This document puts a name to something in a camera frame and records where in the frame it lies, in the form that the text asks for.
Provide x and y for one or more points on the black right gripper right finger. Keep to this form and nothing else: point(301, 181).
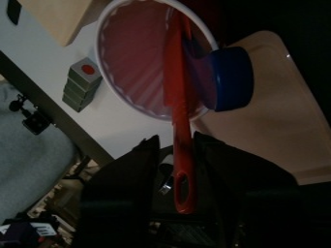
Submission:
point(254, 206)

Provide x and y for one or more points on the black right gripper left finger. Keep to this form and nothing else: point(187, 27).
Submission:
point(117, 200)

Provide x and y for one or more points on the toy sushi roll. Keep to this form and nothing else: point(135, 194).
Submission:
point(82, 84)

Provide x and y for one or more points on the pink plastic plate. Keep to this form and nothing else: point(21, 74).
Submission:
point(276, 122)

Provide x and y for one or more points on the purple and white gadget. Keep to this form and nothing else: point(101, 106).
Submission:
point(22, 234)

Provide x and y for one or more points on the red plastic cup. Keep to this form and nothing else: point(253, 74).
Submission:
point(134, 64)

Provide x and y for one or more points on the wooden box with red front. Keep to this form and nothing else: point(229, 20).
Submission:
point(61, 19)

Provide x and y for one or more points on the small black mounted camera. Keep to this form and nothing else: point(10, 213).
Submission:
point(37, 122)

